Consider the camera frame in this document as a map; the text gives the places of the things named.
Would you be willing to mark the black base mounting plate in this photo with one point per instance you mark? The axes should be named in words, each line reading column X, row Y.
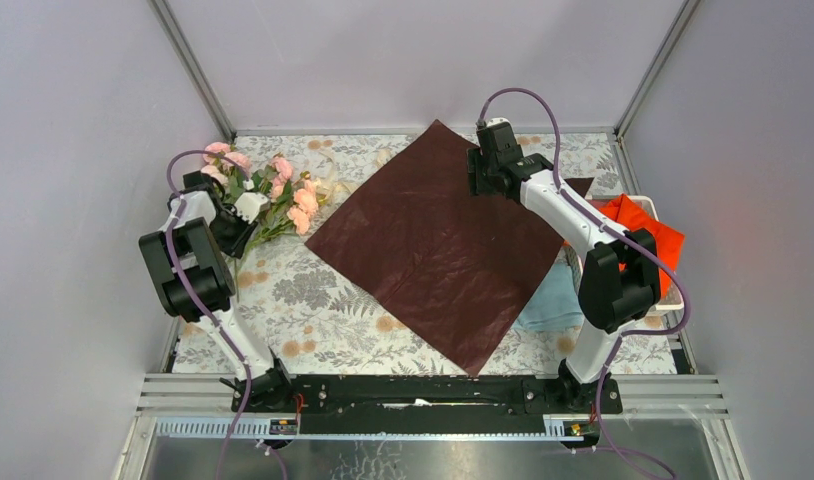
column 441, row 405

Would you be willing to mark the white plastic basket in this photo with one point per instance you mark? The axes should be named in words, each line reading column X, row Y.
column 671, row 299

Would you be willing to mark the floral patterned table mat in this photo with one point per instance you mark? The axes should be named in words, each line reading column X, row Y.
column 320, row 323

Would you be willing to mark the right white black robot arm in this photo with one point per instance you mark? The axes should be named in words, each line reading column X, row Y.
column 620, row 279

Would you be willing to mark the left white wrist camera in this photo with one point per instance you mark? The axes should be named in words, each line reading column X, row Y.
column 250, row 205

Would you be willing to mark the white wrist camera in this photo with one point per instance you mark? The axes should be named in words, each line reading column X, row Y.
column 250, row 205
column 492, row 122

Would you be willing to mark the aluminium front rail frame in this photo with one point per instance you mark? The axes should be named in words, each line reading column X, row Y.
column 644, row 397

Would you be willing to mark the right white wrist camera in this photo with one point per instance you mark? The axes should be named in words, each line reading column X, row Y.
column 492, row 122

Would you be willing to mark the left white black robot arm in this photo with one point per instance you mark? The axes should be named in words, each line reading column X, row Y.
column 187, row 262

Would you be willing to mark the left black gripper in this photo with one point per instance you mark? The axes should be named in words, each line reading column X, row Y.
column 235, row 245

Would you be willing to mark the pink fake flower bunch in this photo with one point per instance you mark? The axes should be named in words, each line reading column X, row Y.
column 293, row 199

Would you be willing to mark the dark red wrapping paper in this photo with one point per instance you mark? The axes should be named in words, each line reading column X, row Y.
column 456, row 269

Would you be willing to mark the cream ribbon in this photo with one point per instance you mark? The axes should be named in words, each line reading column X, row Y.
column 345, row 177

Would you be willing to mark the orange cloth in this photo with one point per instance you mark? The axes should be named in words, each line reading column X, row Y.
column 626, row 211

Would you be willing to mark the light blue folded cloth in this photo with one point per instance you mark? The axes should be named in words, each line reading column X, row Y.
column 554, row 305

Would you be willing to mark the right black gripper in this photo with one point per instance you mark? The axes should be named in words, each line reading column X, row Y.
column 474, row 164

